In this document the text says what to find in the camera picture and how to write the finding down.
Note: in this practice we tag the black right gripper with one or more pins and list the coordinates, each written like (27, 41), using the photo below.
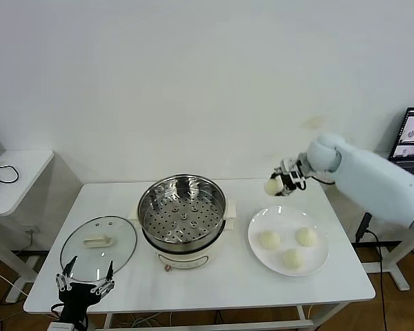
(286, 165)

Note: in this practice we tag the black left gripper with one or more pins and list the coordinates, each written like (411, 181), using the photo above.
(77, 294)

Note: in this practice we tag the white steamed baozi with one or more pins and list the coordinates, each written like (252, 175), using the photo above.
(306, 237)
(269, 239)
(293, 258)
(272, 187)

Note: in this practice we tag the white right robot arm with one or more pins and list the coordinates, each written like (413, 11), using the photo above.
(365, 179)

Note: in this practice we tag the stainless steel steamer basket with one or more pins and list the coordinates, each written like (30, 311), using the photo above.
(152, 227)

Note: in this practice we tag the white round plate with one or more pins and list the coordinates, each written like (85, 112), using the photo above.
(262, 255)

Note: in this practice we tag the cream electric cooker base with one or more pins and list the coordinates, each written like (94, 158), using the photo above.
(183, 258)

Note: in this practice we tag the white work table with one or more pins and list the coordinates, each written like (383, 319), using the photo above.
(227, 293)

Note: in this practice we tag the grey open laptop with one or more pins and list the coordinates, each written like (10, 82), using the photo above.
(410, 138)

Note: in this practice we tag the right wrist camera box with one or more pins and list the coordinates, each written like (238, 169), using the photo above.
(295, 178)

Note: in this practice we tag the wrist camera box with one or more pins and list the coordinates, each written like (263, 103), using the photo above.
(60, 326)
(295, 178)

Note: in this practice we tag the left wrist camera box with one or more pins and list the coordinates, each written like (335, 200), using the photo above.
(60, 326)

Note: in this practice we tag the white wall socket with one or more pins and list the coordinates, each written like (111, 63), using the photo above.
(32, 229)

